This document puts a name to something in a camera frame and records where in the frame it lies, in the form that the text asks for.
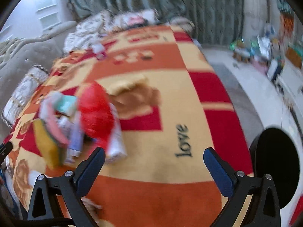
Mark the black round trash bin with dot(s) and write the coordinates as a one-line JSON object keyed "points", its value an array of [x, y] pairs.
{"points": [[273, 152]]}

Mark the white long snack package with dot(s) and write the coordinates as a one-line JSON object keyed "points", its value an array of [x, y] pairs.
{"points": [[116, 148]]}

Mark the red orange patterned blanket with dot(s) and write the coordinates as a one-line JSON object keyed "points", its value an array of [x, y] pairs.
{"points": [[166, 126]]}

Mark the yellow green sponge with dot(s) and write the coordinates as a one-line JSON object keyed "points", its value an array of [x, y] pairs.
{"points": [[53, 153]]}

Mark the white embroidered bolster pillow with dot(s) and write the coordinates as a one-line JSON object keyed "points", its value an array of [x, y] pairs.
{"points": [[36, 75]]}

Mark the grey patterned floor rug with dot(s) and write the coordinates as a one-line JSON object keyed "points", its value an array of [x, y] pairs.
{"points": [[248, 117]]}

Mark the silver foil bag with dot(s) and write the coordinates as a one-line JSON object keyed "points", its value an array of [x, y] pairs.
{"points": [[264, 47]]}

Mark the red plastic bag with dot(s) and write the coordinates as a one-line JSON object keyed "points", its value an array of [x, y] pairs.
{"points": [[96, 117]]}

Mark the white pink folded quilt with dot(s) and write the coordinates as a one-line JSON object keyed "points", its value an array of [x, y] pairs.
{"points": [[128, 20]]}

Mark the yellow knotted cloth wrapper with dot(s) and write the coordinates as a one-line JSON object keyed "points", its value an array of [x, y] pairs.
{"points": [[126, 84]]}

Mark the beige tufted headboard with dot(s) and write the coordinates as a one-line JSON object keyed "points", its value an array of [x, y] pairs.
{"points": [[41, 50]]}

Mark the white pink spray bottle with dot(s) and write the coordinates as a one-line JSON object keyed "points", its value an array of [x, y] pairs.
{"points": [[99, 51]]}

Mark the teal tissue pack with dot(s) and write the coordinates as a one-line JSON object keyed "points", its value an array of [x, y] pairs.
{"points": [[67, 105]]}

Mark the small wooden stool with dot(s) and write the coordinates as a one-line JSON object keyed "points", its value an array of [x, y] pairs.
{"points": [[241, 55]]}

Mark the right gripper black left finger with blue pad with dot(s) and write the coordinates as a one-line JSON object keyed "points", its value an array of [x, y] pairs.
{"points": [[57, 201]]}

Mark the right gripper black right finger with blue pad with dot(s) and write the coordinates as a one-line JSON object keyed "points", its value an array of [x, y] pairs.
{"points": [[263, 209]]}

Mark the green patterned curtain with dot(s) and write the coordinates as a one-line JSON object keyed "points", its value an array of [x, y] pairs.
{"points": [[217, 22]]}

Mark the white purple tube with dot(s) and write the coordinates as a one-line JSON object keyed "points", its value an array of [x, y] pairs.
{"points": [[76, 139]]}

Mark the white floral pillow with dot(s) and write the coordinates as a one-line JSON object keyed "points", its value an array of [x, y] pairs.
{"points": [[90, 29]]}

